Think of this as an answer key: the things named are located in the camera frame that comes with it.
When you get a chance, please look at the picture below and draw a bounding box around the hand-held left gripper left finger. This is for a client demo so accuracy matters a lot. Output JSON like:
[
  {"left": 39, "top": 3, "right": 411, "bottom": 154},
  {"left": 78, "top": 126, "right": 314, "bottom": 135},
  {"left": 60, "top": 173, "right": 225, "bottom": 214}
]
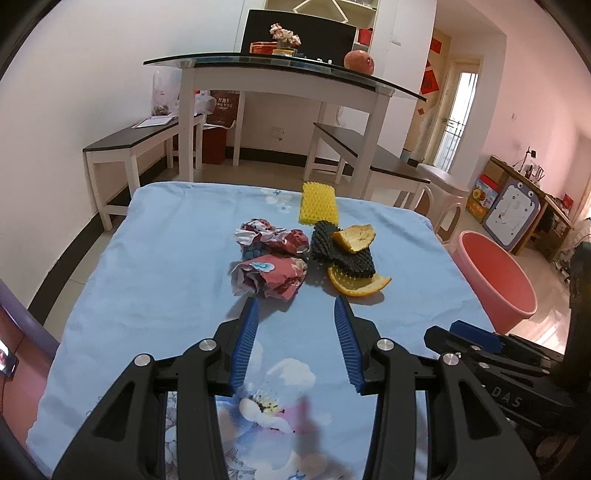
[{"left": 53, "top": 299, "right": 260, "bottom": 480}]

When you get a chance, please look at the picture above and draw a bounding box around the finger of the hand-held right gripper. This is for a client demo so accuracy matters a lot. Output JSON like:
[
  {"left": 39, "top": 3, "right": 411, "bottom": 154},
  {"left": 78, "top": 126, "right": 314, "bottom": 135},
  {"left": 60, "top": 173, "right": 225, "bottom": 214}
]
[
  {"left": 423, "top": 325, "right": 492, "bottom": 371},
  {"left": 450, "top": 320, "right": 566, "bottom": 369}
]

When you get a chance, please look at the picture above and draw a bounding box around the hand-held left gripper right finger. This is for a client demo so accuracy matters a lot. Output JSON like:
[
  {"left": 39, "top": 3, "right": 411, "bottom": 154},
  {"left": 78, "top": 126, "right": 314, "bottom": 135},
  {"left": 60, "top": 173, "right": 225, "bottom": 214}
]
[{"left": 333, "top": 295, "right": 541, "bottom": 480}]

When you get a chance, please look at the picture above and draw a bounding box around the pink plastic basin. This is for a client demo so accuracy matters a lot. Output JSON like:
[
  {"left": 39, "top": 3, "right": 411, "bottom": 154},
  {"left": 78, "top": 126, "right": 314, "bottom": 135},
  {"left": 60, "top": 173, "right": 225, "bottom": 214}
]
[{"left": 455, "top": 231, "right": 539, "bottom": 336}]

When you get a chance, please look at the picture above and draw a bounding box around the red printed paper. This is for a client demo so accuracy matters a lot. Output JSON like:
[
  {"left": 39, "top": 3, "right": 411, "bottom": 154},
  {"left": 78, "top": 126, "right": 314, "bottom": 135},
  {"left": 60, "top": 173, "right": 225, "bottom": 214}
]
[
  {"left": 229, "top": 256, "right": 308, "bottom": 302},
  {"left": 234, "top": 219, "right": 310, "bottom": 259}
]

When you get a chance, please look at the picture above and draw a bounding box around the black foam fruit net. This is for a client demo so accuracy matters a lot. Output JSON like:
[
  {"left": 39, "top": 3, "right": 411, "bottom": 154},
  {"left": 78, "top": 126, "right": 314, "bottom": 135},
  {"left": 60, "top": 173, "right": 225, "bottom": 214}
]
[{"left": 308, "top": 220, "right": 378, "bottom": 280}]

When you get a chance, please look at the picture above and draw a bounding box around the yellow foam fruit net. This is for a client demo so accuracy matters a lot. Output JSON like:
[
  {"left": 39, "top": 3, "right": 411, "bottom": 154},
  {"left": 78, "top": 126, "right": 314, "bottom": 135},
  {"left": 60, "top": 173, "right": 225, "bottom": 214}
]
[{"left": 298, "top": 181, "right": 339, "bottom": 227}]

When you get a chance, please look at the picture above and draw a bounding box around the orange peel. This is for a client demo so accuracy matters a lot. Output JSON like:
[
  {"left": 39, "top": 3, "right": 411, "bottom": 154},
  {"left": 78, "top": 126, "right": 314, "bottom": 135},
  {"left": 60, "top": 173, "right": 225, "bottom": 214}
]
[
  {"left": 332, "top": 224, "right": 378, "bottom": 255},
  {"left": 327, "top": 264, "right": 393, "bottom": 297}
]

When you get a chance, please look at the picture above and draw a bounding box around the light blue floral tablecloth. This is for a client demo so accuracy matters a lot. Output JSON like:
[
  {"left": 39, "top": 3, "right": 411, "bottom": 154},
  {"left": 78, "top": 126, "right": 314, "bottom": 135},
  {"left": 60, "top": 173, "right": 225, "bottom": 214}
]
[{"left": 25, "top": 181, "right": 498, "bottom": 480}]

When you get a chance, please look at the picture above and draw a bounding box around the children's drawing board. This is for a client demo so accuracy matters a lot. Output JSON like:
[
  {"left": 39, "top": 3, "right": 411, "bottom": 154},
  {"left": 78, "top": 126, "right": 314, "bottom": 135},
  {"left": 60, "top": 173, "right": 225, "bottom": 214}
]
[{"left": 482, "top": 179, "right": 542, "bottom": 253}]

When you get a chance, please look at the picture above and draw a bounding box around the colourful cardboard box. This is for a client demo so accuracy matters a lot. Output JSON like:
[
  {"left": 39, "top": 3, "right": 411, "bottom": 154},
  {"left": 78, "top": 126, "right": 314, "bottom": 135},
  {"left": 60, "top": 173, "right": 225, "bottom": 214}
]
[{"left": 466, "top": 174, "right": 502, "bottom": 218}]

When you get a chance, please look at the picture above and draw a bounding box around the wooden desk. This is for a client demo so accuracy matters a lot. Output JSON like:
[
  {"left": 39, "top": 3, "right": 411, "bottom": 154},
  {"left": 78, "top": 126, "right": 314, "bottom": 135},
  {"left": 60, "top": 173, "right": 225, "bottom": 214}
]
[{"left": 487, "top": 156, "right": 576, "bottom": 264}]

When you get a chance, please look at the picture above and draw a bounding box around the beige plastic stool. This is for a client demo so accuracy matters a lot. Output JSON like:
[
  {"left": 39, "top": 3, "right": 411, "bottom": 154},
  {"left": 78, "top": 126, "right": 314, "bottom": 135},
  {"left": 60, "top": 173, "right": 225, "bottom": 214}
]
[{"left": 413, "top": 164, "right": 472, "bottom": 243}]

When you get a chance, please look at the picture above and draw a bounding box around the white bench with dark seat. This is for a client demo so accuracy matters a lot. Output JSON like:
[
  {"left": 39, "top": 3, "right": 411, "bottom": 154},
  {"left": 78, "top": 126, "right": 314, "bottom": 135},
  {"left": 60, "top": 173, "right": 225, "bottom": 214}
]
[
  {"left": 83, "top": 113, "right": 208, "bottom": 232},
  {"left": 302, "top": 122, "right": 432, "bottom": 209}
]

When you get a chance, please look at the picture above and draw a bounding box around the red bin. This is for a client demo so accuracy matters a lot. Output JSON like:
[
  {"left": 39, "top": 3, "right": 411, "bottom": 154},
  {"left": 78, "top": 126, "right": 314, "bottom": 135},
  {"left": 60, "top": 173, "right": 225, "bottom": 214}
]
[{"left": 203, "top": 127, "right": 230, "bottom": 165}]

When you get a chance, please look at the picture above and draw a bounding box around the purple plastic chair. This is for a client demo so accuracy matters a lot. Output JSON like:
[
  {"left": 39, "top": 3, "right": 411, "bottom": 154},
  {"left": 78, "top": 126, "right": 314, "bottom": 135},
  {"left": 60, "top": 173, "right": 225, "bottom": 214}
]
[{"left": 0, "top": 277, "right": 61, "bottom": 357}]

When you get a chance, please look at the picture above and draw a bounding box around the balcony door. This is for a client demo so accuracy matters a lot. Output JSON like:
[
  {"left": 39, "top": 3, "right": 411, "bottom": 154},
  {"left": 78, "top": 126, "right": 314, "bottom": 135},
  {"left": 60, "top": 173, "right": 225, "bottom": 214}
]
[{"left": 422, "top": 55, "right": 484, "bottom": 167}]

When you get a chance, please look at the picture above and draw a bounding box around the pink plastic chair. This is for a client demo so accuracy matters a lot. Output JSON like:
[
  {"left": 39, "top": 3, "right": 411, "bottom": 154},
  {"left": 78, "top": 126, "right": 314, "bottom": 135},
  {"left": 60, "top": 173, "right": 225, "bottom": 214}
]
[{"left": 0, "top": 307, "right": 58, "bottom": 444}]

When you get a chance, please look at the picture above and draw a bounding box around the smartphone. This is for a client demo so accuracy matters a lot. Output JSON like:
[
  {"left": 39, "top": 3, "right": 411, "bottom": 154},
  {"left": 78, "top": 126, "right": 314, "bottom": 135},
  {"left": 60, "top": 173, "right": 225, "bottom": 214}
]
[{"left": 0, "top": 342, "right": 20, "bottom": 380}]

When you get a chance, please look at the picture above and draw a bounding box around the dark red paper bag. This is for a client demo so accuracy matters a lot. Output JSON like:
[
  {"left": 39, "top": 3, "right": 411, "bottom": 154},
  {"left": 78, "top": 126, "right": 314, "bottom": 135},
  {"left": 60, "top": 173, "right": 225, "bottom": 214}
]
[{"left": 206, "top": 91, "right": 239, "bottom": 130}]

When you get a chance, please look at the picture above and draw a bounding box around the sheet of paper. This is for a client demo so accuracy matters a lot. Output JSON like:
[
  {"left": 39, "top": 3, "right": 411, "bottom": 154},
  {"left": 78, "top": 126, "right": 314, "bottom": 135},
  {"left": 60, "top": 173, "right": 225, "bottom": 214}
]
[{"left": 132, "top": 115, "right": 179, "bottom": 129}]

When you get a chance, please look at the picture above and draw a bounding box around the large red paper decoration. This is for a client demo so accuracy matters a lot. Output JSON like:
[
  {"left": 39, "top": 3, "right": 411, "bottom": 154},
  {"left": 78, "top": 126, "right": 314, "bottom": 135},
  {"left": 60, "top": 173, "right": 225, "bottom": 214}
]
[{"left": 420, "top": 69, "right": 442, "bottom": 96}]

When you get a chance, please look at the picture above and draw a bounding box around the clear plastic bag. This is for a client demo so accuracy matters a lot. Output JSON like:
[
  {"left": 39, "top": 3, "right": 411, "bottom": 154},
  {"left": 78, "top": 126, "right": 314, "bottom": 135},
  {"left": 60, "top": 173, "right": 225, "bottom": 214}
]
[{"left": 152, "top": 69, "right": 182, "bottom": 117}]

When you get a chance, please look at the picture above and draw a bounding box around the glass-top white dining table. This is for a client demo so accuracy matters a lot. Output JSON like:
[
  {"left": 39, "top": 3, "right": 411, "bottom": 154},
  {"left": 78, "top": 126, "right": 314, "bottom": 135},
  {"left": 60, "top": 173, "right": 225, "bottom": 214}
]
[{"left": 143, "top": 52, "right": 428, "bottom": 202}]

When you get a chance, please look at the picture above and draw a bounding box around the large red round fruit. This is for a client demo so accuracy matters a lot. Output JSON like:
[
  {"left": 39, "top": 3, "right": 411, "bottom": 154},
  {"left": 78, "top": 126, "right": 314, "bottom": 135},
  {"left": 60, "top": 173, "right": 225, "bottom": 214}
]
[{"left": 344, "top": 50, "right": 376, "bottom": 76}]

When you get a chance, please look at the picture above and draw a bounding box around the black monitor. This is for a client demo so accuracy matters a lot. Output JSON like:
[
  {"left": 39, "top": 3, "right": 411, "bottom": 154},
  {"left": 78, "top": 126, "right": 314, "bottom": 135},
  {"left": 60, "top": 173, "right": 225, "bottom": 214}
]
[{"left": 240, "top": 9, "right": 358, "bottom": 59}]

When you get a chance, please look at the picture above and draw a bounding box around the flower pot with dried flowers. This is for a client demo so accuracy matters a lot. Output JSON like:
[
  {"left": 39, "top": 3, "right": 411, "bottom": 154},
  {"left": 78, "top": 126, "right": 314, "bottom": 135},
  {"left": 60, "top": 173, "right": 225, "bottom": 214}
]
[{"left": 270, "top": 23, "right": 302, "bottom": 49}]

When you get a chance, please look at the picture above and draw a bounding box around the white shelf cabinet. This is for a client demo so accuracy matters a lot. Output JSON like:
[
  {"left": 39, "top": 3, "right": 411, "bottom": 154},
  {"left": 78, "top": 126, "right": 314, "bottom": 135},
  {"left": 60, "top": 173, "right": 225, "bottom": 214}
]
[{"left": 238, "top": 0, "right": 393, "bottom": 57}]

